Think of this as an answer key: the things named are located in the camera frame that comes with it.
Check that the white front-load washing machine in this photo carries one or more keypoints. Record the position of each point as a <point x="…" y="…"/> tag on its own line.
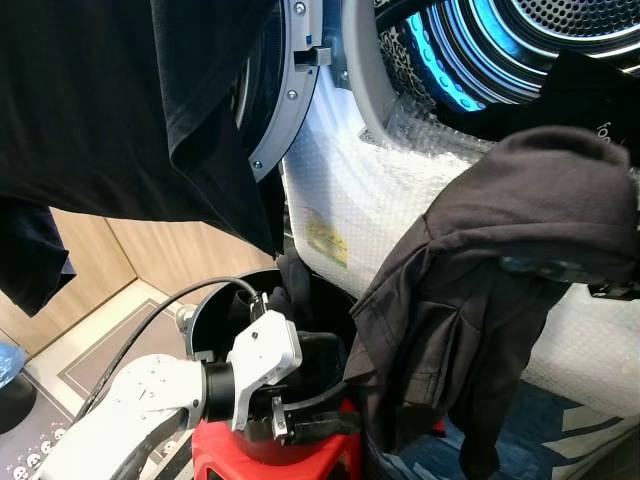
<point x="400" y="190"/>

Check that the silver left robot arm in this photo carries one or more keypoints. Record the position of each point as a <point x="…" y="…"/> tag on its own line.
<point x="140" y="410"/>

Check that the black t-shirt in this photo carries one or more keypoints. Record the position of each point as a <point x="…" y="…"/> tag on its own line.
<point x="100" y="100"/>

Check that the black round laundry bucket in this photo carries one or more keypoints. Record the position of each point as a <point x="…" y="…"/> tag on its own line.
<point x="212" y="312"/>

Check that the blue-lit steel washer drum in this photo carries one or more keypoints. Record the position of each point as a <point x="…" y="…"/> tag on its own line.
<point x="560" y="25"/>

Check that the black clothes in bucket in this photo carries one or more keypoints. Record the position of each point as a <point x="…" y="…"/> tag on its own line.
<point x="295" y="285"/>

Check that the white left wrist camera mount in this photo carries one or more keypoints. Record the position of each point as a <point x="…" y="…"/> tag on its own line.
<point x="262" y="358"/>

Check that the yellow washer sticker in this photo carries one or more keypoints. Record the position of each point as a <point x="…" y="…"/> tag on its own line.
<point x="326" y="238"/>

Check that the grey round washer door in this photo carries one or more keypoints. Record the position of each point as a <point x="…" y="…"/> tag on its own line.
<point x="292" y="95"/>

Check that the dark brown garment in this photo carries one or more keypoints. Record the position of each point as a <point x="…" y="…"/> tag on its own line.
<point x="480" y="260"/>

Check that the red plastic stool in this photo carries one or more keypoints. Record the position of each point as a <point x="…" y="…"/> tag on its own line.
<point x="225" y="452"/>

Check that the black garment with white print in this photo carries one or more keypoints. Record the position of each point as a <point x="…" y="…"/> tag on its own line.
<point x="590" y="100"/>

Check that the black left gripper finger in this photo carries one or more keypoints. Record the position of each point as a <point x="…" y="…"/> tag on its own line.
<point x="338" y="425"/>
<point x="322" y="352"/>

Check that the blue and black round object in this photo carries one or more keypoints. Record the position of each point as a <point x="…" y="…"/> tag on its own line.
<point x="12" y="385"/>

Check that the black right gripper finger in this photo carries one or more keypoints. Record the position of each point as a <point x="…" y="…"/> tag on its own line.
<point x="545" y="268"/>

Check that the blue patterned rug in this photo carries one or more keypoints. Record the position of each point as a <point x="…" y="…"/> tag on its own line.
<point x="560" y="440"/>

